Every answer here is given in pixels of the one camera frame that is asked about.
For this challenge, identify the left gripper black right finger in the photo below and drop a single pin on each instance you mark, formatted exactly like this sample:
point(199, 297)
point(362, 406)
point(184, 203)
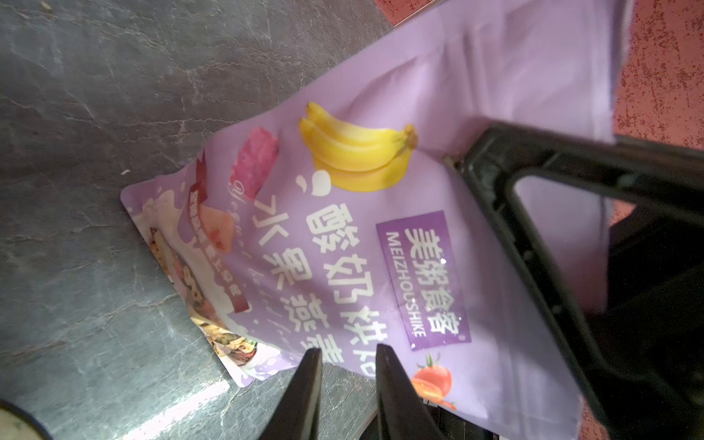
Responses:
point(401, 413)

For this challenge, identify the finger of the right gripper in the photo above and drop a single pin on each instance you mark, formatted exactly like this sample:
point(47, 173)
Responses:
point(639, 364)

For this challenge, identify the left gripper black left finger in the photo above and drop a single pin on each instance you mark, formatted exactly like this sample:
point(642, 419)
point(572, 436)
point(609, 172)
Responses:
point(297, 414)

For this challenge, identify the purple oats bag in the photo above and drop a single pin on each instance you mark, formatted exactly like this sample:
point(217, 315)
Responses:
point(334, 221)

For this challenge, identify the white patterned breakfast bowl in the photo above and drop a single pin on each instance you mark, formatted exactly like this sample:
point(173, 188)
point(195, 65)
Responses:
point(18, 424)

